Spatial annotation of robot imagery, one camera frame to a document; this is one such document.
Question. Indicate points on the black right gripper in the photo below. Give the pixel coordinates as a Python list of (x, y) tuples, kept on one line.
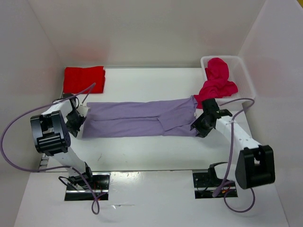
[(199, 126)]

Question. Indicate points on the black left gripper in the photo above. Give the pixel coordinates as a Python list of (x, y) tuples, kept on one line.
[(77, 121)]

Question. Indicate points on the lilac t shirt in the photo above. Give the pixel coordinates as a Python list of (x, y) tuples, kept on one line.
[(139, 119)]

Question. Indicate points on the red t shirt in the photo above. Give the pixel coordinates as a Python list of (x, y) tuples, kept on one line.
[(77, 79)]

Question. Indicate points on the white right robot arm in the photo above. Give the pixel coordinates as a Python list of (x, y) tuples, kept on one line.
[(255, 162)]

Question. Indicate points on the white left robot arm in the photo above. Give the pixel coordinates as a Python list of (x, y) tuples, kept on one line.
[(52, 131)]

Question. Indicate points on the magenta t shirt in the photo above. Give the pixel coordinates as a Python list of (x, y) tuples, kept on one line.
[(217, 84)]

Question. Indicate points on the white plastic basket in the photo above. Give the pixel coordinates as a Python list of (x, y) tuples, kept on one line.
[(237, 73)]

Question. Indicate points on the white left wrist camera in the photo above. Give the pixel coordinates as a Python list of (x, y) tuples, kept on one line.
[(83, 110)]

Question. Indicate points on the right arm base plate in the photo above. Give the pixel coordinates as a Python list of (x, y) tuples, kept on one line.
[(205, 183)]

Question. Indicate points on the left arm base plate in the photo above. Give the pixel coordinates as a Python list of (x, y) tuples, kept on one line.
[(80, 192)]

